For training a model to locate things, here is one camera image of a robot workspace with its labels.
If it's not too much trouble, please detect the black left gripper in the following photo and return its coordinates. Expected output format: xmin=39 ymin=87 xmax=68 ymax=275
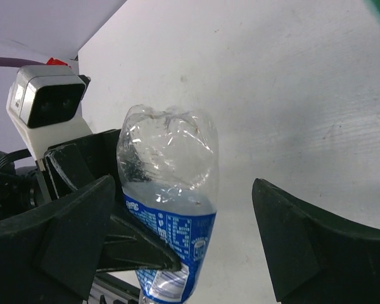
xmin=0 ymin=129 xmax=122 ymax=220

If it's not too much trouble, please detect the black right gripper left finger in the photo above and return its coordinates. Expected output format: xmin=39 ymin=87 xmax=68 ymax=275
xmin=0 ymin=175 xmax=115 ymax=303

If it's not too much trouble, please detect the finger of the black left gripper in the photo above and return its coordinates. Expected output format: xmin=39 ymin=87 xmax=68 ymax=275
xmin=97 ymin=212 xmax=181 ymax=272

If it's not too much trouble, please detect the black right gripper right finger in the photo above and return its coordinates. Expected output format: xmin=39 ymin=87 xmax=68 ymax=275
xmin=251 ymin=179 xmax=380 ymax=303

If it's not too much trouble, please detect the Pepsi bottle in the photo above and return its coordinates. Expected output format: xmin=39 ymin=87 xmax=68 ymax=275
xmin=117 ymin=105 xmax=219 ymax=303

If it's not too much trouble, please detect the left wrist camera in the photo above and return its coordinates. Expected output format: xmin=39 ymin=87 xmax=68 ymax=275
xmin=6 ymin=65 xmax=92 ymax=161

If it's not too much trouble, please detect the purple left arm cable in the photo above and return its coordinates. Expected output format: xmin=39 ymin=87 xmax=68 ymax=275
xmin=0 ymin=56 xmax=48 ymax=68

